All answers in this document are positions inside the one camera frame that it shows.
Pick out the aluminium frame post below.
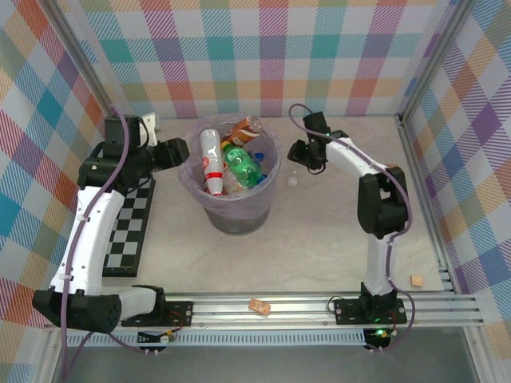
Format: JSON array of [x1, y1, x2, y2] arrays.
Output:
[[398, 0, 480, 120], [46, 0, 117, 117]]

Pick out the green Sprite plastic bottle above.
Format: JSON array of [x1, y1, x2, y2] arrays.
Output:
[[221, 142, 264, 189]]

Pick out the white bottle red stripes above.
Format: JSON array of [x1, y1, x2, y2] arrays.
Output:
[[199, 128, 225, 197]]

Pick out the metal mesh waste bin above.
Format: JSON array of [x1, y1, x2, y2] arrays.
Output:
[[177, 115, 283, 236]]

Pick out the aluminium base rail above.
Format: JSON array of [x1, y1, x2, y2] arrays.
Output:
[[43, 292, 486, 331]]

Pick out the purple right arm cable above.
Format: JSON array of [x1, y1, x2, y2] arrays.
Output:
[[287, 103, 416, 354]]

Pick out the aluminium side floor rail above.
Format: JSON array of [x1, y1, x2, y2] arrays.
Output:
[[394, 114, 461, 294]]

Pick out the white slotted cable duct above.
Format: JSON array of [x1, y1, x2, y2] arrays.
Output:
[[65, 330, 368, 346]]

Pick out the right small circuit board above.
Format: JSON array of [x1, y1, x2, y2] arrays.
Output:
[[362, 326, 391, 351]]

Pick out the brown plastic bottle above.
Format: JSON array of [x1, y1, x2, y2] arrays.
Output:
[[220, 115, 264, 147]]

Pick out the black white checkerboard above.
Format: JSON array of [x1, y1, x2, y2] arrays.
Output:
[[102, 177, 156, 278]]

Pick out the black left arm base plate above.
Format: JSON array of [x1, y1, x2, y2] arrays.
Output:
[[121, 301, 194, 329]]

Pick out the small circuit board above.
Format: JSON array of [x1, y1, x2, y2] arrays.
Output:
[[137, 327, 177, 345], [362, 326, 391, 351]]

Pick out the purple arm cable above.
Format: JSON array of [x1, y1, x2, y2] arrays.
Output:
[[58, 105, 133, 382], [287, 103, 416, 354]]

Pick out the translucent purple bin liner bag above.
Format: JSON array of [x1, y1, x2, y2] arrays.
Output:
[[177, 115, 283, 221]]

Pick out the small orange brown block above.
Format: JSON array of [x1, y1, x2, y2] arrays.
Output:
[[249, 298, 271, 316]]

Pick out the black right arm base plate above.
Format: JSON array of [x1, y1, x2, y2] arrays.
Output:
[[333, 298, 409, 326]]

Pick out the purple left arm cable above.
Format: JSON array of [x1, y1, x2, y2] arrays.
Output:
[[58, 105, 133, 382]]

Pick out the left small circuit board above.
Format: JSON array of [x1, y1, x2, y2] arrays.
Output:
[[137, 327, 177, 345]]

